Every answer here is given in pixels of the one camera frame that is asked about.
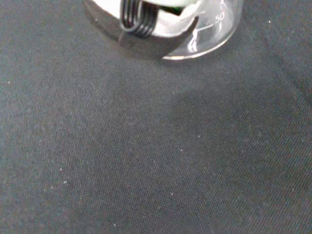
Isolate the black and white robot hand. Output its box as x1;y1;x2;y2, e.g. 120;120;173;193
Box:
91;0;204;39

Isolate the black bench cloth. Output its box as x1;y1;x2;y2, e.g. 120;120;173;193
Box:
0;0;312;234

